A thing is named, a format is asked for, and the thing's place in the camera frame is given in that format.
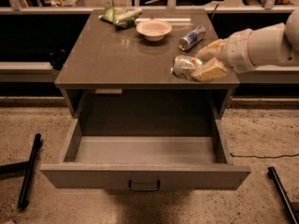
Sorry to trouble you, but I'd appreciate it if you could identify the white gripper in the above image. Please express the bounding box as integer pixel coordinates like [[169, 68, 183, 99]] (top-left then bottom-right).
[[192, 29, 255, 81]]

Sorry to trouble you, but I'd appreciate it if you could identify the green white 7up can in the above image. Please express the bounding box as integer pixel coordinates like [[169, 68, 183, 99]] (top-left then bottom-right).
[[171, 55, 205, 80]]

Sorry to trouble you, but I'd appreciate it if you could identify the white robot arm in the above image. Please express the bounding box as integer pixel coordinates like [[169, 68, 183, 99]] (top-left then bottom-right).
[[192, 9, 299, 81]]

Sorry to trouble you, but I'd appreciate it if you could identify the blue silver soda can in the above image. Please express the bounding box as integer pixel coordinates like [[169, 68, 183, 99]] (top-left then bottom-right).
[[178, 25, 206, 51]]

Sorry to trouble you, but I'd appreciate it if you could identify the grey open drawer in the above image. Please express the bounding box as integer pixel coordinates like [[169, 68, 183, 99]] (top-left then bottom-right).
[[39, 118, 251, 191]]

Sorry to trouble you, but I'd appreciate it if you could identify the grey cabinet counter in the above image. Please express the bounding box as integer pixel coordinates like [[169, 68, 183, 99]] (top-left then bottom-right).
[[55, 8, 239, 113]]

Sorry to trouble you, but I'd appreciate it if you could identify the white paper bowl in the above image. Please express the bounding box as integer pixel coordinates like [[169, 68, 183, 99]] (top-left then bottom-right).
[[136, 20, 172, 42]]

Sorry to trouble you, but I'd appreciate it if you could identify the green chip bag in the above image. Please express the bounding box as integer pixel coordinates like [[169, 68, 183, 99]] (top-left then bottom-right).
[[99, 7, 142, 28]]

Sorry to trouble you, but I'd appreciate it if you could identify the black stand leg right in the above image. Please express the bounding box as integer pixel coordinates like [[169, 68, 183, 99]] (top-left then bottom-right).
[[268, 166, 299, 224]]

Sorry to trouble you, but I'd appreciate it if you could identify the black stand leg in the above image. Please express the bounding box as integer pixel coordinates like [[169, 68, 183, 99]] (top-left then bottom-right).
[[268, 166, 299, 224], [0, 133, 43, 210]]

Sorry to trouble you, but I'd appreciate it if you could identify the black clamp object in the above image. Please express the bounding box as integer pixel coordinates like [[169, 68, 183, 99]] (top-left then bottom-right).
[[50, 49, 66, 70]]

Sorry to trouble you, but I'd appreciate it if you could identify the black stand leg left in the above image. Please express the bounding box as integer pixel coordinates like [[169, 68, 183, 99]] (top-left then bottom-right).
[[0, 133, 43, 210]]

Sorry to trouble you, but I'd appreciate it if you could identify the black floor cable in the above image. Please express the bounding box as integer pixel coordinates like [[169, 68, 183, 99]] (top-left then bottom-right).
[[229, 152, 299, 160]]

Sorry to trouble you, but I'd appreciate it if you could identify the black drawer handle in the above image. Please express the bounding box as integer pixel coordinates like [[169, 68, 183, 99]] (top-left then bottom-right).
[[128, 180, 161, 192]]

